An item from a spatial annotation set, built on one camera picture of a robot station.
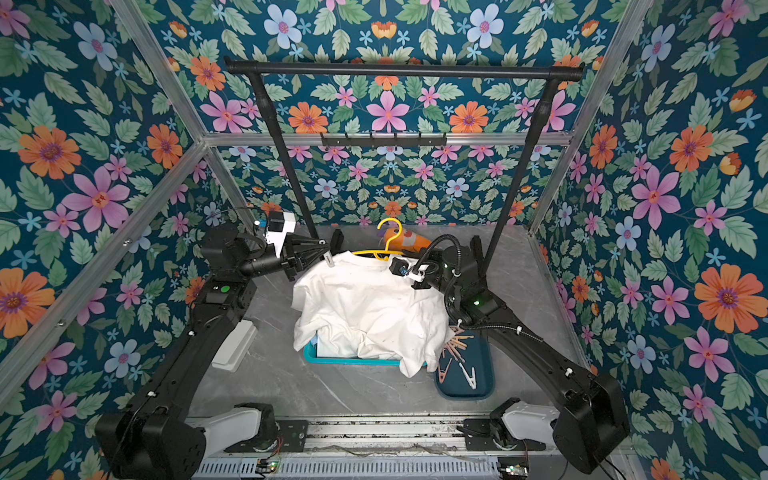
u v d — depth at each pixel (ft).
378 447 2.38
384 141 3.04
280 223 1.79
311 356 2.57
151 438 1.24
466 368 2.75
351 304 2.45
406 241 3.41
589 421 1.27
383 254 2.30
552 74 1.71
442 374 2.69
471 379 2.69
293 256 1.92
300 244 1.98
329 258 2.18
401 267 1.96
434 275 2.05
